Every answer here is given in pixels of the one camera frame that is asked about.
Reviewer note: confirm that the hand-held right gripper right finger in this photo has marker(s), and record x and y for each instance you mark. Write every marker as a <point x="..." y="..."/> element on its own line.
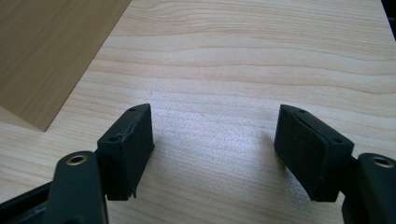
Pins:
<point x="308" y="155"/>

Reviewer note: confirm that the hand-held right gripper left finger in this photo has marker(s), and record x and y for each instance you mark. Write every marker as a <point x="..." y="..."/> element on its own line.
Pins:
<point x="126" y="152"/>

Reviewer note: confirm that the wooden tea box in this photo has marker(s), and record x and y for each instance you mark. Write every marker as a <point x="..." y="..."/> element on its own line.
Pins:
<point x="46" y="56"/>

